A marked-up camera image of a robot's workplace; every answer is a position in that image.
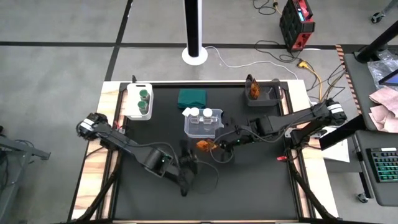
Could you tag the black aluminium table frame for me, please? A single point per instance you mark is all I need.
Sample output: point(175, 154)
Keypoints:
point(217, 83)

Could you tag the white plastic bin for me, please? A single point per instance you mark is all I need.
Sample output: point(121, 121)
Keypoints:
point(133, 105)

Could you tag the red and black crate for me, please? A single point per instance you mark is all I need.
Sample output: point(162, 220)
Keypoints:
point(292, 25)

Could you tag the black diagonal bar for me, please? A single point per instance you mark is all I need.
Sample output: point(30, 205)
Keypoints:
point(342, 133)

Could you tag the backlit keyboard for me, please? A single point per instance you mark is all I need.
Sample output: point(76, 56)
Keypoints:
point(384, 165)

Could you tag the black caster wheel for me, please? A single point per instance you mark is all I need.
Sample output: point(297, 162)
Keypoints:
point(362, 198)

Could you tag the grey desk with striped edge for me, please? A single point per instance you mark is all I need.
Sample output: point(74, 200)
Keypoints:
point(357, 81)

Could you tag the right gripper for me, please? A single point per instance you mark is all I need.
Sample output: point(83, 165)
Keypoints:
point(234, 141)

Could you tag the red tag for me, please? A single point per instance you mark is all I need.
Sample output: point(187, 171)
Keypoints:
point(117, 124)
point(282, 158)

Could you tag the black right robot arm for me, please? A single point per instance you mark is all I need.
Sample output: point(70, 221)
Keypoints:
point(295, 116)

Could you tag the dark keyboard desk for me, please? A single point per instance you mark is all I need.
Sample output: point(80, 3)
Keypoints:
point(373, 193)

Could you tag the folded green cloth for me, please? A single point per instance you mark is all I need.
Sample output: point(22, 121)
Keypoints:
point(192, 99)

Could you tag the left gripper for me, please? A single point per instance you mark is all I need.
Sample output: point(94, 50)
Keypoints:
point(188, 165)

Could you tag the orange spice packet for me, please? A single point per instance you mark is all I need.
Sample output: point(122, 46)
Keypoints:
point(255, 90)
point(203, 145)

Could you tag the tablet screen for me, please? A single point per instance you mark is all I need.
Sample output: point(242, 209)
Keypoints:
point(391, 79)

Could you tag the grey chair leg with caster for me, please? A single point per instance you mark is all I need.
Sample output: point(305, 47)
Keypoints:
point(377, 17)

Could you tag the black stand pole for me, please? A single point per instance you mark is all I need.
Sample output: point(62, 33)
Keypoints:
point(377, 42)

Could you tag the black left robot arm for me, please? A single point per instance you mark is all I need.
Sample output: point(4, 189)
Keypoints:
point(124, 144)

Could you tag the white-lid spice jar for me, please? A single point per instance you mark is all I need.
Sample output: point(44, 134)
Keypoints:
point(194, 112)
point(207, 112)

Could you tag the white paper sheet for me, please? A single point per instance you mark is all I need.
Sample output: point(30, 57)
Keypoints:
point(339, 154)

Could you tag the green-lid spice jar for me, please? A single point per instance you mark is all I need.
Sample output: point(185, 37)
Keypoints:
point(143, 106)
point(144, 93)

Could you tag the clear plastic bag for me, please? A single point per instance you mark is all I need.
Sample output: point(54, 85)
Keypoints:
point(377, 67)

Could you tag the grey metal stand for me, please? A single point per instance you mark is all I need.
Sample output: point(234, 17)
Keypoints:
point(18, 147)

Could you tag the white pole with round base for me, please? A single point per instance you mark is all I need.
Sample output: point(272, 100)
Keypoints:
point(194, 56)

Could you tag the dark grey bin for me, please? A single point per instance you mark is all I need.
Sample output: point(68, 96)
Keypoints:
point(270, 101)

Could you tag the clear plastic bin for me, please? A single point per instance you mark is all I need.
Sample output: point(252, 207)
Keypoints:
point(202, 132)

